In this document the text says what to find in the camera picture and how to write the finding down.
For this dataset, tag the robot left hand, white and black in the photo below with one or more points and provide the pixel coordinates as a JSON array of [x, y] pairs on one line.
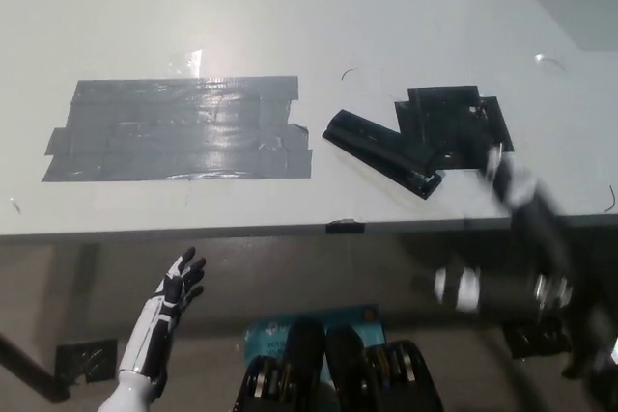
[[178, 282]]

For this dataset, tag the robot right hand, white and black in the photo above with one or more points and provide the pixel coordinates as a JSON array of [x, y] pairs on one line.
[[512, 180]]

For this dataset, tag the black stapler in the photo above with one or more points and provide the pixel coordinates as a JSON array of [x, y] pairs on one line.
[[381, 151]]

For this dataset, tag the black floor tape patch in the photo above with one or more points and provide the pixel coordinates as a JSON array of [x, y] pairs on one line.
[[536, 339], [87, 356]]

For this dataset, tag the black table leg brace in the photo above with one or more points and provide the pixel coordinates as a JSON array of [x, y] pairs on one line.
[[29, 366]]

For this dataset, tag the small black tape strip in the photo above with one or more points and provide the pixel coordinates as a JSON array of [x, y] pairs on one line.
[[345, 227]]

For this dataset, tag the clear tape piece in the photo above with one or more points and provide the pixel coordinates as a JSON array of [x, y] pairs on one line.
[[186, 64]]

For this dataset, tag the grey duct tape patch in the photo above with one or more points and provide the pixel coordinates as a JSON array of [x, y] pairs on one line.
[[178, 137]]

